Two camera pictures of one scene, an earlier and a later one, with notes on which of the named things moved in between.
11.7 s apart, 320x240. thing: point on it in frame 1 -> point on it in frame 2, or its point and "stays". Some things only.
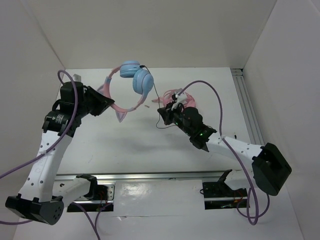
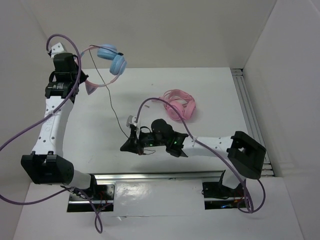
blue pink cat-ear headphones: (143, 80) -> (117, 67)
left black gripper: (102, 102) -> (82, 77)
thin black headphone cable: (144, 66) -> (92, 46)
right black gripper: (167, 111) -> (134, 144)
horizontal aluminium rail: (155, 177) stays
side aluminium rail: (254, 133) stays
